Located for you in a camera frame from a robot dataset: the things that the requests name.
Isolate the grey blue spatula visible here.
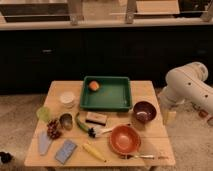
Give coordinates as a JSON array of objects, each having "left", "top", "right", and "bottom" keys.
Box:
[{"left": 38, "top": 131, "right": 52, "bottom": 155}]

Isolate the dark purple bowl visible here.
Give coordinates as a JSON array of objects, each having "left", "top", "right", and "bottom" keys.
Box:
[{"left": 133, "top": 101, "right": 157, "bottom": 124}]

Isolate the metal fork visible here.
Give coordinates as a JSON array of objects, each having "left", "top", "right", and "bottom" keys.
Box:
[{"left": 119, "top": 154, "right": 155, "bottom": 159}]

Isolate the white cup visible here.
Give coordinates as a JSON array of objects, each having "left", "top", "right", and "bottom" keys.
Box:
[{"left": 59, "top": 91, "right": 75, "bottom": 108}]

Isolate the black dish brush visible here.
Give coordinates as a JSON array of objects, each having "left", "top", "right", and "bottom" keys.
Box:
[{"left": 88, "top": 126, "right": 113, "bottom": 138}]

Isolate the orange fruit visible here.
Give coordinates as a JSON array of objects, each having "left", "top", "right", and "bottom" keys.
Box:
[{"left": 89, "top": 81, "right": 100, "bottom": 91}]

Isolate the orange red bowl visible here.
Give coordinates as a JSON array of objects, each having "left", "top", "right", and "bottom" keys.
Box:
[{"left": 109, "top": 125, "right": 141, "bottom": 155}]

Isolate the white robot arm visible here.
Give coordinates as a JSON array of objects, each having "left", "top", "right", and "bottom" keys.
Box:
[{"left": 158, "top": 62, "right": 213, "bottom": 127}]

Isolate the green plastic cup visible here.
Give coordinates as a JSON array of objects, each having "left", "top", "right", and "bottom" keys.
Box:
[{"left": 36, "top": 106, "right": 50, "bottom": 122}]

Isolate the blue sponge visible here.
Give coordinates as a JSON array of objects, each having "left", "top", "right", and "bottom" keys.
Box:
[{"left": 55, "top": 140, "right": 77, "bottom": 164}]

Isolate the black object on floor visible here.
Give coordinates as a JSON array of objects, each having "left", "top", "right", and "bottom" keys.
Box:
[{"left": 0, "top": 151, "right": 12, "bottom": 164}]

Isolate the bunch of dark grapes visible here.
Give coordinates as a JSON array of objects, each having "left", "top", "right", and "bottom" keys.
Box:
[{"left": 47, "top": 119, "right": 61, "bottom": 140}]

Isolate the wooden table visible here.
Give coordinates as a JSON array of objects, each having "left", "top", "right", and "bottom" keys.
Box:
[{"left": 24, "top": 81, "right": 175, "bottom": 169}]

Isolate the small metal cup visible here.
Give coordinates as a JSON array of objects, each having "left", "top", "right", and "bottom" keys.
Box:
[{"left": 59, "top": 113, "right": 73, "bottom": 130}]

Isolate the green cucumber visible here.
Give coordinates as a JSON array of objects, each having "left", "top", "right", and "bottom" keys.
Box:
[{"left": 75, "top": 113, "right": 89, "bottom": 133}]

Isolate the green plastic tray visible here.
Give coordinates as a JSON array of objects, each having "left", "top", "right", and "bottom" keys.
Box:
[{"left": 80, "top": 76, "right": 132, "bottom": 112}]

